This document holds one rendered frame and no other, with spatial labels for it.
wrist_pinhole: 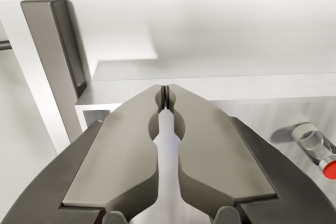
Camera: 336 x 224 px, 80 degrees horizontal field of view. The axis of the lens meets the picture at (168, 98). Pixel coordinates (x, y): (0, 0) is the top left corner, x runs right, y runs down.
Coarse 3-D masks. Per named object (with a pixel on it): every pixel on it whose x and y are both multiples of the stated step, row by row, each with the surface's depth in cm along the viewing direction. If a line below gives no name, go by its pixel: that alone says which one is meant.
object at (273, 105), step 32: (96, 96) 14; (128, 96) 14; (224, 96) 14; (256, 96) 13; (288, 96) 13; (320, 96) 13; (160, 128) 18; (256, 128) 19; (288, 128) 19; (320, 128) 19; (160, 160) 21; (160, 192) 23
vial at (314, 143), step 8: (296, 128) 19; (304, 128) 18; (312, 128) 18; (296, 136) 18; (304, 136) 18; (312, 136) 17; (320, 136) 17; (304, 144) 17; (312, 144) 17; (320, 144) 16; (328, 144) 16; (304, 152) 18; (312, 152) 17; (320, 152) 16; (328, 152) 16; (312, 160) 17; (320, 160) 16; (328, 160) 15; (320, 168) 16
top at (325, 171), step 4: (328, 164) 15; (332, 164) 15; (324, 168) 15; (328, 168) 15; (332, 168) 15; (324, 172) 15; (328, 172) 15; (332, 172) 15; (328, 176) 16; (332, 176) 16
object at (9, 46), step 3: (0, 42) 91; (3, 42) 91; (6, 42) 92; (9, 42) 92; (0, 45) 91; (3, 45) 91; (6, 45) 92; (9, 45) 92; (0, 48) 92; (3, 48) 92; (6, 48) 93; (9, 48) 93
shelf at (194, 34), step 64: (0, 0) 13; (128, 0) 13; (192, 0) 13; (256, 0) 13; (320, 0) 14; (128, 64) 15; (192, 64) 16; (256, 64) 16; (320, 64) 16; (64, 128) 18
